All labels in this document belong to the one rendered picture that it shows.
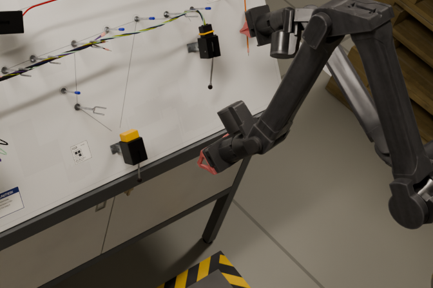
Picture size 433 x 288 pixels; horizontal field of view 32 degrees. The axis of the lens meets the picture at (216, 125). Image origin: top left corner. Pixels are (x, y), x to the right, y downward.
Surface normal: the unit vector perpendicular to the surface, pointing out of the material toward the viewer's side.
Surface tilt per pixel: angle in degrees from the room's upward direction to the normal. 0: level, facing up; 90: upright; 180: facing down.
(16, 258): 90
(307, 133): 0
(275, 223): 0
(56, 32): 49
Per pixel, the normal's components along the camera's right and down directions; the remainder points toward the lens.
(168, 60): 0.61, 0.10
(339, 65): -0.35, -0.15
